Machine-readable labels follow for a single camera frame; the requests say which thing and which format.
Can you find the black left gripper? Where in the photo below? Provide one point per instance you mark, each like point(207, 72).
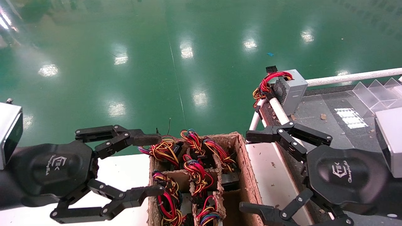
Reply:
point(53, 169)

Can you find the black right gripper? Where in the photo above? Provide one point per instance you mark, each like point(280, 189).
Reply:
point(345, 175)

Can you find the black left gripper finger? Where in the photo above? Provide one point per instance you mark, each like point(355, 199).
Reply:
point(141, 139)

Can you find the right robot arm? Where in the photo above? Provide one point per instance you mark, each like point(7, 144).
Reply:
point(392, 201)

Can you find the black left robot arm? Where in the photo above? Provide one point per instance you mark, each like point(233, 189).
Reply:
point(8, 191)

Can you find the brown cardboard divider box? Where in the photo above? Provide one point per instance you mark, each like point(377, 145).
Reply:
point(248, 175)

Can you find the black conveyor belt mat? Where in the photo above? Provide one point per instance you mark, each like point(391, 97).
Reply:
point(317, 110)

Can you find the clear plastic divider tray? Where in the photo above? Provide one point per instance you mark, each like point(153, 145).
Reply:
point(377, 94)

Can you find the white frame leg tube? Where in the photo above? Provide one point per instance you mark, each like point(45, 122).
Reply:
point(256, 117)

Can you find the white side rail tube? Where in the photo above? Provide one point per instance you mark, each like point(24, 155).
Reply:
point(278, 110)

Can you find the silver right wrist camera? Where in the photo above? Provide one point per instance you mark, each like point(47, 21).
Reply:
point(391, 141)

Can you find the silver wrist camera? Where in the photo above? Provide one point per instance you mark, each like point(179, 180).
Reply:
point(391, 141)
point(9, 135)

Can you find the long white rail tube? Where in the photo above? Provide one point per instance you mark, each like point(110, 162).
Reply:
point(351, 77)

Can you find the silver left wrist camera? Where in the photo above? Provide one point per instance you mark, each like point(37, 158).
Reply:
point(9, 135)

